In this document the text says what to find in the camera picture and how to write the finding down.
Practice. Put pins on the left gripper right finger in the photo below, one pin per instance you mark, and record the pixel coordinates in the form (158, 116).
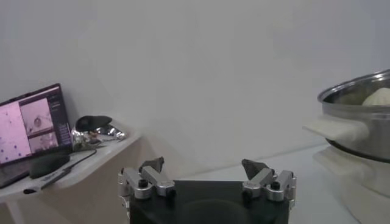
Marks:
(259, 181)

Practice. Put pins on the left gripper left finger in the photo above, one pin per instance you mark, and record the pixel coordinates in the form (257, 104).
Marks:
(152, 181)

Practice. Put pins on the white steamed baozi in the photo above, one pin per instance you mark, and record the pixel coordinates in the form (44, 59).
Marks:
(379, 98)

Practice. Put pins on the stainless steel steamer pot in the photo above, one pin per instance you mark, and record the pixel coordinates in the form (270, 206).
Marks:
(377, 134)

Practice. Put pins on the white side desk with mouse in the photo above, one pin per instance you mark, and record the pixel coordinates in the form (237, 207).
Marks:
(100, 158)

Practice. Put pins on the white electric cooker base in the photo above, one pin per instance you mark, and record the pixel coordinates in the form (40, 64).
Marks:
(365, 182)

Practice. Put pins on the black laptop with pink screen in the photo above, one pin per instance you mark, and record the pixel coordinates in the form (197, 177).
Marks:
(30, 128)

